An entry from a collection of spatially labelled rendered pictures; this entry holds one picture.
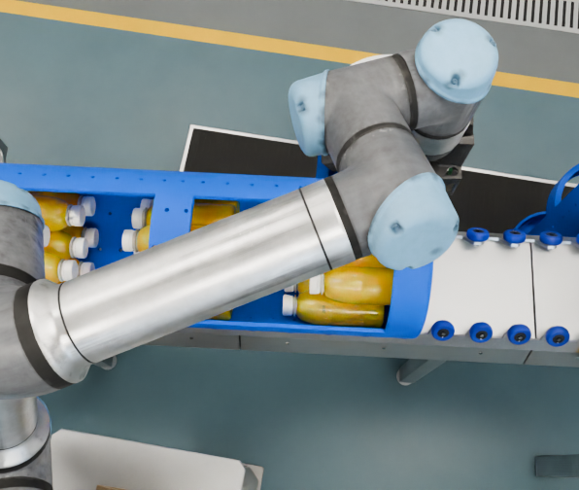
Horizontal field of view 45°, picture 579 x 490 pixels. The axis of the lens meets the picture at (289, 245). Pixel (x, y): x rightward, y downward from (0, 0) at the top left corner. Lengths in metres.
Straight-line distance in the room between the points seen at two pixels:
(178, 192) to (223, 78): 1.55
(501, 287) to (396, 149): 0.95
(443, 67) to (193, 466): 0.77
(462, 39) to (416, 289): 0.58
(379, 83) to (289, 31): 2.17
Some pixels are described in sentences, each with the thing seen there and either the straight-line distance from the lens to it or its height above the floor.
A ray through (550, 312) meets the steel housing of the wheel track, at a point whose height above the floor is 0.93.
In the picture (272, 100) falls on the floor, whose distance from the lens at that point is 2.67.
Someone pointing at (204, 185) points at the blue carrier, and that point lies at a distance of 1.22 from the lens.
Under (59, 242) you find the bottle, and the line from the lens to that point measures 1.37.
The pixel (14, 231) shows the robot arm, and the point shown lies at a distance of 0.71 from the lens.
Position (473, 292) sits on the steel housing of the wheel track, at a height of 0.93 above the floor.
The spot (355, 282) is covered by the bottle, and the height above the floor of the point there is 1.13.
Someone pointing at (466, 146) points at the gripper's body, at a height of 1.62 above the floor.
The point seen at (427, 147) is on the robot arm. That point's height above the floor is 1.65.
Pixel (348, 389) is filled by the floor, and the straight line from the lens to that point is 2.35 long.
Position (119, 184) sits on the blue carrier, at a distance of 1.24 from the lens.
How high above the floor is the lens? 2.33
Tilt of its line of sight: 72 degrees down
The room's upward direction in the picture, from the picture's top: straight up
